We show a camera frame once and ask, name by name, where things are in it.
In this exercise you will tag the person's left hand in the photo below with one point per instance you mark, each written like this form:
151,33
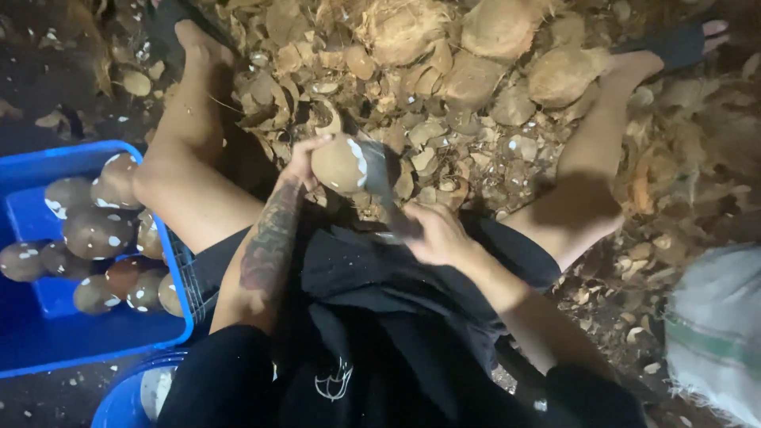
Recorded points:
299,167

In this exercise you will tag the person's right hand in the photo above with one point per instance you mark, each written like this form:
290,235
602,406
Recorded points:
444,238

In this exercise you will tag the person's right fingers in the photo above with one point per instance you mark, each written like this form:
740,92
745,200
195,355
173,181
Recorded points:
423,221

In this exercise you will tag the steel cleaver knife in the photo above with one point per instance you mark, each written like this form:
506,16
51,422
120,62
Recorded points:
380,178

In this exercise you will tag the partly peeled brown coconut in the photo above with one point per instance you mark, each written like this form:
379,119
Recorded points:
335,166

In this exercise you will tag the pile of coconut shell chips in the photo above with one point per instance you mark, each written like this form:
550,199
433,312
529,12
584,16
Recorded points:
452,142

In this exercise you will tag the person's black shorts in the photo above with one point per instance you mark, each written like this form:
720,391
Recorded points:
356,273

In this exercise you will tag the brown unpeeled coconut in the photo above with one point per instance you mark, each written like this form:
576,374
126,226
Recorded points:
469,80
512,107
565,76
502,27

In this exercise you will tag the person's right leg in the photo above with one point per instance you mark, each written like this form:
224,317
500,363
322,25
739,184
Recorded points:
585,178

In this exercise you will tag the person's leg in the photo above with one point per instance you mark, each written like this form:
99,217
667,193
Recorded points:
585,178
190,148

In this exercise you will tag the person's black shirt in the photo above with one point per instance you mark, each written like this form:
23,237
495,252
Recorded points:
380,392

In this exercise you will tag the fibrous husked coconut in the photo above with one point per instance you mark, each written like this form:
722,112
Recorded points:
404,31

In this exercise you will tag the black grid plastic crate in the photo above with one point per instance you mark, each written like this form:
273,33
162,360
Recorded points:
190,285

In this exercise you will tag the person's left leg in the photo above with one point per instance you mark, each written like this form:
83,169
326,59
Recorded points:
190,148

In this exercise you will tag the person's right black sandal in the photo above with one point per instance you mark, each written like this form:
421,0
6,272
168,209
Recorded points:
678,46

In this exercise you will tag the person's black sandal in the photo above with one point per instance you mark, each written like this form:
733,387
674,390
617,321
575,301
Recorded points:
678,46
165,27

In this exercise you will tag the white woven sack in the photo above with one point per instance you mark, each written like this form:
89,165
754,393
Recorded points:
716,333

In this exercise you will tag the white peeled coconut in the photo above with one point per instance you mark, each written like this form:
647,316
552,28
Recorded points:
157,389

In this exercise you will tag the person's left black sandal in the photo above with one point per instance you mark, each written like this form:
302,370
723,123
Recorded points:
165,27

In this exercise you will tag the heap of peeled spotted coconuts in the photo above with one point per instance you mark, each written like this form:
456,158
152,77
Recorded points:
98,233

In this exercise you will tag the blue plastic crate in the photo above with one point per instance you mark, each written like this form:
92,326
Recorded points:
89,342

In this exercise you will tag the blue plastic bucket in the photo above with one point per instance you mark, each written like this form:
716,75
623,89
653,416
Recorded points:
117,405

